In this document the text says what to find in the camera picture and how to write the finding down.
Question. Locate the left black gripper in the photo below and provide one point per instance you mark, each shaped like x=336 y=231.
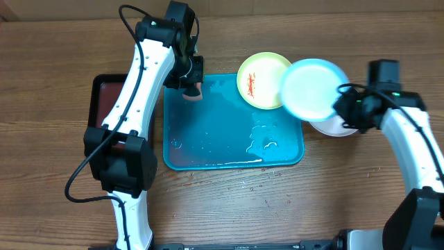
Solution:
x=198 y=76

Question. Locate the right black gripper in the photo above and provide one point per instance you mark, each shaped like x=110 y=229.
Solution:
x=338 y=105

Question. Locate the green and pink sponge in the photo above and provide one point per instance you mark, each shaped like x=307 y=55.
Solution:
x=193 y=93

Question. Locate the white plate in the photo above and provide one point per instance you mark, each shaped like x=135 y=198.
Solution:
x=333 y=127

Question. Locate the light blue plate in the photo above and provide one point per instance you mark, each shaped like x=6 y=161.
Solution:
x=308 y=89

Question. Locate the yellow-green plate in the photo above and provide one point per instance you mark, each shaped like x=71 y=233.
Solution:
x=258 y=79

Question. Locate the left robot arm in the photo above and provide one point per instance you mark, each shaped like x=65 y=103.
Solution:
x=117 y=149

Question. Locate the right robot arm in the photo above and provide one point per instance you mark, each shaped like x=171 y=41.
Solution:
x=403 y=119

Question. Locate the teal plastic tray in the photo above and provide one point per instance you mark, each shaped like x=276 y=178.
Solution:
x=223 y=131

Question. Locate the dark red tray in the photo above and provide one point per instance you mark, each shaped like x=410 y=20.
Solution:
x=106 y=89

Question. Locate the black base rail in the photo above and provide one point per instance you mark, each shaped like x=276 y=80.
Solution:
x=243 y=246

